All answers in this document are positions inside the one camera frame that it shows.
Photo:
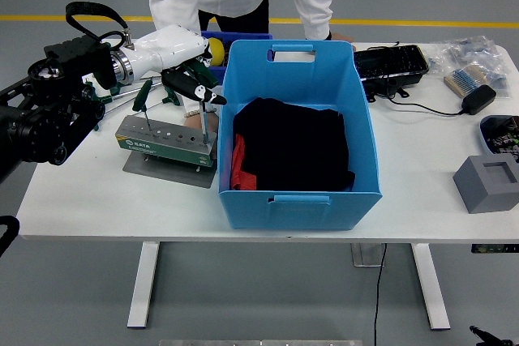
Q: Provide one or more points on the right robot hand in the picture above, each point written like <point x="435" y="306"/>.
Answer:
<point x="488" y="338"/>

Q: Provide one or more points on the person's left hand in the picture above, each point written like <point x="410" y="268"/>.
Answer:
<point x="342" y="40"/>

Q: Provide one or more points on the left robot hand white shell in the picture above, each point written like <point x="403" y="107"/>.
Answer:
<point x="170" y="48"/>

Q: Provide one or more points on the person's right hand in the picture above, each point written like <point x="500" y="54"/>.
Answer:
<point x="194" y="121"/>

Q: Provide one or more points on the green silver wrench stand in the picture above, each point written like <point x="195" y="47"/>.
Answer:
<point x="162" y="151"/>

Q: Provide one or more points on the person's right forearm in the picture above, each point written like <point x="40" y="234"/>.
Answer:
<point x="174" y="9"/>

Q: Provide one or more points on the person's left forearm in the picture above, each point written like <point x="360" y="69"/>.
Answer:
<point x="314" y="5"/>

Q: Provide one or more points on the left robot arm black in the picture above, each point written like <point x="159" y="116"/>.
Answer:
<point x="77" y="58"/>

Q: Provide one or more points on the large blue folding box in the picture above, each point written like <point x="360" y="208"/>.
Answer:
<point x="300" y="212"/>

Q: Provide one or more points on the yellow lemon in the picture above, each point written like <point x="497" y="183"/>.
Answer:
<point x="217" y="52"/>

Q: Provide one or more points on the black plastic tray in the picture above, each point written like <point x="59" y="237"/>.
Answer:
<point x="389" y="62"/>

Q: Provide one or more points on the red cloth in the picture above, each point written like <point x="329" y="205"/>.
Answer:
<point x="243" y="180"/>

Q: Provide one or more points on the white table leg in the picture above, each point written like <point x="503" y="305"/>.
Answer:
<point x="144" y="281"/>
<point x="430" y="281"/>

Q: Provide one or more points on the small blue plastic bin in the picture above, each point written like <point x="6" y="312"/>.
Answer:
<point x="251" y="35"/>

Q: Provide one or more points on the desk control panel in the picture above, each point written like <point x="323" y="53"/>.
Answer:
<point x="494" y="248"/>

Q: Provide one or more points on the black cloth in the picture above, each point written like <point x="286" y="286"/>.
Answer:
<point x="292" y="143"/>

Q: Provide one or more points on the resistor tape strip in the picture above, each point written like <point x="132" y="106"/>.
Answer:
<point x="464" y="78"/>

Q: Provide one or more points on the clear plastic parts bags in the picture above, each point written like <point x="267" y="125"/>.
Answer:
<point x="474" y="52"/>

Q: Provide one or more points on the black power adapter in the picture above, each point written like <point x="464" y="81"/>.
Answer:
<point x="478" y="99"/>

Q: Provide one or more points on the grey block with recess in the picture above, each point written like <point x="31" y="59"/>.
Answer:
<point x="474" y="188"/>

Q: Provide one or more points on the light blue parts tray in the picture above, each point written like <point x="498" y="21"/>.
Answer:
<point x="482" y="132"/>

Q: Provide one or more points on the black electronic modules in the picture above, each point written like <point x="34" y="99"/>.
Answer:
<point x="503" y="139"/>

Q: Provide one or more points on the black mounting bracket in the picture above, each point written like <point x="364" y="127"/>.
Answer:
<point x="381" y="86"/>

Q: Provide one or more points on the metal bracket under table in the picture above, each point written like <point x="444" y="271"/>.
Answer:
<point x="365" y="257"/>

